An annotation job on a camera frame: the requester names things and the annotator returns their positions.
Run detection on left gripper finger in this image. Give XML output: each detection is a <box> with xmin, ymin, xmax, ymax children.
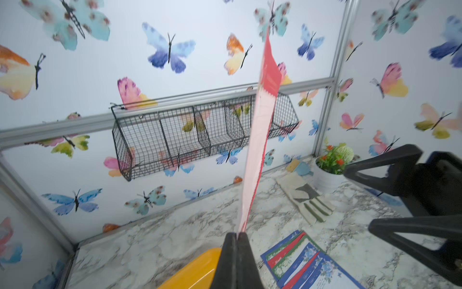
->
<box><xmin>210</xmin><ymin>232</ymin><xmax>264</xmax><ymax>289</ymax></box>

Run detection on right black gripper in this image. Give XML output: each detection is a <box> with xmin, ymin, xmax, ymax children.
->
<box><xmin>344</xmin><ymin>144</ymin><xmax>462</xmax><ymax>285</ymax></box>

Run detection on yellow plastic storage tray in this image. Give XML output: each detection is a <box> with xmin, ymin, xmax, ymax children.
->
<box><xmin>158</xmin><ymin>248</ymin><xmax>221</xmax><ymax>289</ymax></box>

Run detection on red stationery paper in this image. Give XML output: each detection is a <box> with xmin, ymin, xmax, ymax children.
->
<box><xmin>283</xmin><ymin>252</ymin><xmax>319</xmax><ymax>289</ymax></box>
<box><xmin>268</xmin><ymin>232</ymin><xmax>306</xmax><ymax>269</ymax></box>
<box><xmin>237</xmin><ymin>36</ymin><xmax>282</xmax><ymax>232</ymax></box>

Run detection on beige green gardening glove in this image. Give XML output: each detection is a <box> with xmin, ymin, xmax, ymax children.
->
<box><xmin>276</xmin><ymin>173</ymin><xmax>336</xmax><ymax>225</ymax></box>

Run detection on white potted flower plant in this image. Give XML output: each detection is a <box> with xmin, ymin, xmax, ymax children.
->
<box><xmin>314</xmin><ymin>138</ymin><xmax>355</xmax><ymax>193</ymax></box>

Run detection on small wooden hand brush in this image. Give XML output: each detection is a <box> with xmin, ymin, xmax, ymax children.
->
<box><xmin>286</xmin><ymin>159</ymin><xmax>314</xmax><ymax>177</ymax></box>

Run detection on black wire wall basket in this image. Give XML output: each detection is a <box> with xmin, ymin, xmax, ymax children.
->
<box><xmin>109</xmin><ymin>92</ymin><xmax>300</xmax><ymax>182</ymax></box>

